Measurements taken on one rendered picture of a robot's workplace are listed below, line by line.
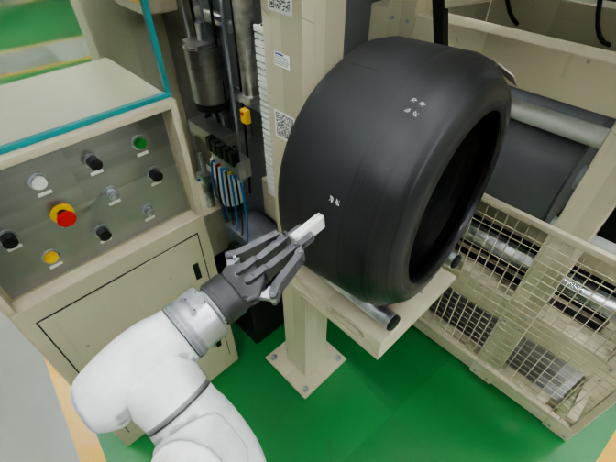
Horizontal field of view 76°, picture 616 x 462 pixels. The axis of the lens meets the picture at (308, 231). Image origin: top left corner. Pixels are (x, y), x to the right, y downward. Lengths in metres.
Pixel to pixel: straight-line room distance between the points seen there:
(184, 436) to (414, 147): 0.51
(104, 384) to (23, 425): 1.58
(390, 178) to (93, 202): 0.77
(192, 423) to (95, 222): 0.72
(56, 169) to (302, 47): 0.61
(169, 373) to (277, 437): 1.26
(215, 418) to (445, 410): 1.44
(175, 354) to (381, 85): 0.52
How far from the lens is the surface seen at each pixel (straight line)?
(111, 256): 1.21
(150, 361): 0.57
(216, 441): 0.57
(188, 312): 0.58
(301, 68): 0.89
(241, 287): 0.62
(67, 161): 1.06
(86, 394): 0.59
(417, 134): 0.64
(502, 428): 1.97
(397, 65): 0.74
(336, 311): 1.03
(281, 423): 1.81
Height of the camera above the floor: 1.70
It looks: 44 degrees down
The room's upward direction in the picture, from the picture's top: straight up
